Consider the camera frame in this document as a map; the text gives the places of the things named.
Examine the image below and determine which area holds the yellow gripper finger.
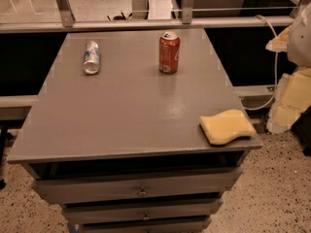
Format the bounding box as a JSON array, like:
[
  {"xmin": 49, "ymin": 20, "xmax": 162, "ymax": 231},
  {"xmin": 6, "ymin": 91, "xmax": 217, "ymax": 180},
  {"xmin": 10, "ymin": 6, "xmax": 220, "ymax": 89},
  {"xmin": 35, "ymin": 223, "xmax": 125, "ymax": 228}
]
[
  {"xmin": 265, "ymin": 26, "xmax": 291, "ymax": 52},
  {"xmin": 266, "ymin": 67, "xmax": 311, "ymax": 134}
]

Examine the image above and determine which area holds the red coke can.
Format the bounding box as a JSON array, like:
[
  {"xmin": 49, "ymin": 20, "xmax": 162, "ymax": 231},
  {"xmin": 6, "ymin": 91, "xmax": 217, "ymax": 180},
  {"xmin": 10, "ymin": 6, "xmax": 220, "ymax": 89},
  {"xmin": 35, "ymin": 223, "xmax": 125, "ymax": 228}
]
[{"xmin": 159, "ymin": 31, "xmax": 180, "ymax": 74}]

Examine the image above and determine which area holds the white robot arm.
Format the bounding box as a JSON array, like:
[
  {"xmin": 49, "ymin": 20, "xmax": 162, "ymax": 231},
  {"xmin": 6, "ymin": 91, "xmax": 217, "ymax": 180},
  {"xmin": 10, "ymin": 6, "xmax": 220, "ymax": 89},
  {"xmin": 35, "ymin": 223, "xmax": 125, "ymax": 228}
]
[{"xmin": 266, "ymin": 3, "xmax": 311, "ymax": 134}]

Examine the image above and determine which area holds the silver blue soda can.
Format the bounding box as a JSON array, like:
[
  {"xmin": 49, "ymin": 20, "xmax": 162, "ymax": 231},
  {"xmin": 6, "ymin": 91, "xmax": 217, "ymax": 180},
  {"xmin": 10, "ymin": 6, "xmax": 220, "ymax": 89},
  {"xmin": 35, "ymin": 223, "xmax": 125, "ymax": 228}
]
[{"xmin": 83, "ymin": 41, "xmax": 100, "ymax": 75}]

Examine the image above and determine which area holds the yellow sponge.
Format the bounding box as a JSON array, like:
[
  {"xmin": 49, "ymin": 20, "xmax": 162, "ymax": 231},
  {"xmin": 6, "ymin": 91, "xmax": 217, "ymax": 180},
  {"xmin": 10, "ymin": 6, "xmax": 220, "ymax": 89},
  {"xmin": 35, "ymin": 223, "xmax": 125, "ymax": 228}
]
[{"xmin": 199, "ymin": 110, "xmax": 256, "ymax": 146}]

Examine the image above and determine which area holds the bottom grey drawer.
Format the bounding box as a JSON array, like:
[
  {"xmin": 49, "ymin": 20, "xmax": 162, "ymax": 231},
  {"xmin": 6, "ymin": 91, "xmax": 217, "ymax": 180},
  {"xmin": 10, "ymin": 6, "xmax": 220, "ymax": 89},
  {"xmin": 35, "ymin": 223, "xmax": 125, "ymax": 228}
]
[{"xmin": 82, "ymin": 216, "xmax": 211, "ymax": 233}]

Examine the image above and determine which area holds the grey drawer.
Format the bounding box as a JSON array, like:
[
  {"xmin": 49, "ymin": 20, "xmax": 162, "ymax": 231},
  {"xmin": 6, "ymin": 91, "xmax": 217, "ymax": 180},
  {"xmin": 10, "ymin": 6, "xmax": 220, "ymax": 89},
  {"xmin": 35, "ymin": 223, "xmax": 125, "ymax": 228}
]
[
  {"xmin": 82, "ymin": 216, "xmax": 211, "ymax": 233},
  {"xmin": 62, "ymin": 198, "xmax": 223, "ymax": 224},
  {"xmin": 32, "ymin": 168, "xmax": 242, "ymax": 204}
]

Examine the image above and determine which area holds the grey drawer cabinet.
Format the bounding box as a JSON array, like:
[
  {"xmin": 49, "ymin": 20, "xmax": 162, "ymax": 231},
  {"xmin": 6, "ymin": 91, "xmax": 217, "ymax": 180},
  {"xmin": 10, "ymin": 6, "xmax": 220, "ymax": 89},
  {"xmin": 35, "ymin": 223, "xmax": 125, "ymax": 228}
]
[{"xmin": 6, "ymin": 28, "xmax": 263, "ymax": 233}]

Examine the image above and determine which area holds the top grey drawer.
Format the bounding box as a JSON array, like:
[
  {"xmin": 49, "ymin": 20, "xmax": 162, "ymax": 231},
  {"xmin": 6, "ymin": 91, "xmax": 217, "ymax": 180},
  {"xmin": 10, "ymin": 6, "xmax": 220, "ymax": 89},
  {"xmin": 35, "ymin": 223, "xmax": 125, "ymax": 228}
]
[{"xmin": 32, "ymin": 168, "xmax": 242, "ymax": 204}]

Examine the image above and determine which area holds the middle grey drawer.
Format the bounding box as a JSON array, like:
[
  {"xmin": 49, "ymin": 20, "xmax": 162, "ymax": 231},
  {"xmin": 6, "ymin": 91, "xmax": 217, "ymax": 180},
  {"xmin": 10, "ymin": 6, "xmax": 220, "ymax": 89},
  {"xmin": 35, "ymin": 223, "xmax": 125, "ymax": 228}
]
[{"xmin": 62, "ymin": 198, "xmax": 223, "ymax": 224}]

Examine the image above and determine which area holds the metal window railing frame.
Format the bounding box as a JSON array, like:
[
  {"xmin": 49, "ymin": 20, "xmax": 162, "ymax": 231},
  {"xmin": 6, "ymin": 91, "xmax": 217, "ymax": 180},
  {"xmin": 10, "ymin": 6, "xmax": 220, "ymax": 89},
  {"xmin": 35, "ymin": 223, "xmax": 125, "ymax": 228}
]
[{"xmin": 0, "ymin": 0, "xmax": 310, "ymax": 33}]

